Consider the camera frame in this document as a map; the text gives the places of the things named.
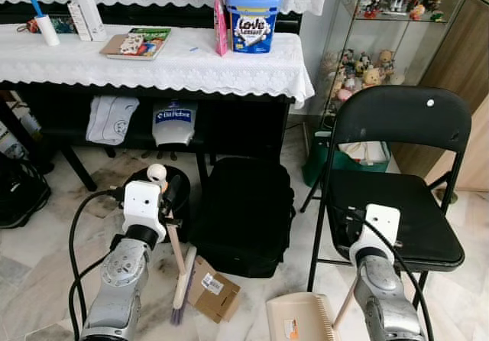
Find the white lace tablecloth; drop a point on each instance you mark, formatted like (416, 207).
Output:
(153, 73)

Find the small brown cardboard box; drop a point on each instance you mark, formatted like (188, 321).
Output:
(212, 289)

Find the pale grey hanging cloth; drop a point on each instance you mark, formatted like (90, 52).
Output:
(111, 119)

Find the green bin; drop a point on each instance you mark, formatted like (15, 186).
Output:
(317, 165)

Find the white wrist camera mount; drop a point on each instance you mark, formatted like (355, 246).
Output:
(142, 207)
(380, 230)

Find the black bag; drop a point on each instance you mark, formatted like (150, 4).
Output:
(21, 192)

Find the pink package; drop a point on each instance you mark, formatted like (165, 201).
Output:
(221, 20)

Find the glass cabinet with figurines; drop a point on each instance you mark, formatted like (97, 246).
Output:
(382, 20)

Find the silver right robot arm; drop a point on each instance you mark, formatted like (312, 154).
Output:
(386, 295)

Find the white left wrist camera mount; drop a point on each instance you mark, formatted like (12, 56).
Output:
(142, 207)

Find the black folding chair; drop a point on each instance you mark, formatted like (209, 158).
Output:
(405, 119)

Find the black backpack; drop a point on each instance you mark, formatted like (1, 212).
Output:
(244, 211)

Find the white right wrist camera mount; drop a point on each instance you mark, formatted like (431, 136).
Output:
(380, 230)

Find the light wooden cabinet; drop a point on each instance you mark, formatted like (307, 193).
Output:
(458, 58)

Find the blue love letters tub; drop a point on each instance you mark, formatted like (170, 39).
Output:
(254, 20)

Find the black piano bench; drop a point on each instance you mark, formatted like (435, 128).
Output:
(76, 138)

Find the white bag with blue print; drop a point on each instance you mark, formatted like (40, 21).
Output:
(174, 123)

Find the colourful book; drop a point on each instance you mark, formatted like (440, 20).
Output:
(137, 43)

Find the black round bin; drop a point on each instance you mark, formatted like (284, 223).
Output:
(182, 184)

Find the beige broom with purple bristles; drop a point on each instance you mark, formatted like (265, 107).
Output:
(182, 276)

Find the white carton box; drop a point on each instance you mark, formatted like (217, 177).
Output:
(78, 21)
(95, 16)

